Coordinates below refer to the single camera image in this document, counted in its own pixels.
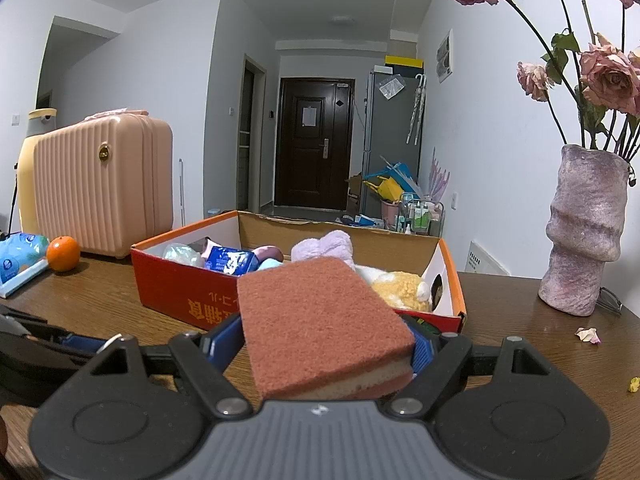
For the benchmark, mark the folded hanging umbrella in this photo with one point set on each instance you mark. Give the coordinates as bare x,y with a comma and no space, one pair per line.
416,110

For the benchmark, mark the dark brown entrance door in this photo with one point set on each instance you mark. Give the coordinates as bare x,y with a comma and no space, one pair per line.
312,145

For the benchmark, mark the fallen pink petal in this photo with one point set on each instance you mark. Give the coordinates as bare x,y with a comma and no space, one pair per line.
587,335

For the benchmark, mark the light blue fluffy cloth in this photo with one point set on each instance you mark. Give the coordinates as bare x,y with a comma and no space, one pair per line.
270,266

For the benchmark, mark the dried pink roses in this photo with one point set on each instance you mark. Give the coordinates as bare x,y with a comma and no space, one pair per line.
607,75

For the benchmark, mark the eyeglasses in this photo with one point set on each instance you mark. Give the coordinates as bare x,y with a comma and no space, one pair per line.
610,301

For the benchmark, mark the side doorway frame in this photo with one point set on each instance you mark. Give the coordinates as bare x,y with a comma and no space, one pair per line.
247,135

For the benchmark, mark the orange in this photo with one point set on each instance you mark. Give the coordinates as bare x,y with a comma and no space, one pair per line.
63,254

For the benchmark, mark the large blue tissue pack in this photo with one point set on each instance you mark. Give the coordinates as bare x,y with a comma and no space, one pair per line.
20,260

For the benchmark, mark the pink plastic bucket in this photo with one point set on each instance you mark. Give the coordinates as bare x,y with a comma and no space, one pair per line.
390,214

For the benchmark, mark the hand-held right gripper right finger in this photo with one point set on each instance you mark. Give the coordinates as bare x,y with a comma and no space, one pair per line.
425,355

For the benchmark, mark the grey refrigerator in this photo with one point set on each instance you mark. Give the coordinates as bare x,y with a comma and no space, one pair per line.
392,125

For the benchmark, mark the red cardboard box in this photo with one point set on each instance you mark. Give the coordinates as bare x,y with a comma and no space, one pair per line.
175,285

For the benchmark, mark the pink ribbed suitcase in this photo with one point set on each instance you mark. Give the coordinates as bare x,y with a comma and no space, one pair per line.
105,185

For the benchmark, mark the yellow and black box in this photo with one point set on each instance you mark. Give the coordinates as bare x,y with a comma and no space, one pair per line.
404,61

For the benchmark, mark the yellow thermos bottle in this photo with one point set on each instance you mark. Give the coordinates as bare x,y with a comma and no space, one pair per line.
30,170

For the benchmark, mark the purple feather wall decor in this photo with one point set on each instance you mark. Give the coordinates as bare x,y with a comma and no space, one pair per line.
439,177

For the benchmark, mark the purple textured vase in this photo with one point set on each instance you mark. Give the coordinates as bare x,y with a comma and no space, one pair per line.
582,230

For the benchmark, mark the white and yellow plush toy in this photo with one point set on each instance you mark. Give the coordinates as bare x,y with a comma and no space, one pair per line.
400,287

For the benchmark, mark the pile of blue yellow bags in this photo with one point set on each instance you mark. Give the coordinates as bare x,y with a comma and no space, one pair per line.
387,182

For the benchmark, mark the red-brown scouring sponge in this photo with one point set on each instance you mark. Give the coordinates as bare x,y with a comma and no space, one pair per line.
310,320

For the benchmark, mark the white wall panel box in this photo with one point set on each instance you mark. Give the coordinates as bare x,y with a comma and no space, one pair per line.
445,55

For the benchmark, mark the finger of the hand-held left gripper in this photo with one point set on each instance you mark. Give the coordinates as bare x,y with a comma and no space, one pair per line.
30,325
82,344

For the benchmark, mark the white leaning board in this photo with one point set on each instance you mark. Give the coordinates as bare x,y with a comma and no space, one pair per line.
485,259

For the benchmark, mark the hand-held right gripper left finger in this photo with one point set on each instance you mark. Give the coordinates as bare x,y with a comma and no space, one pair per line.
222,345

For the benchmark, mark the purple fluffy sock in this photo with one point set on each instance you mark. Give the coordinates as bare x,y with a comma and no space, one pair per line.
325,245

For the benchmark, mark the white mop pole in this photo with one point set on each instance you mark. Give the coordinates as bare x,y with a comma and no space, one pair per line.
182,190

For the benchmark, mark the metal storage cart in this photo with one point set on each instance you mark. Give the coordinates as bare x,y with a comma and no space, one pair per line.
420,217

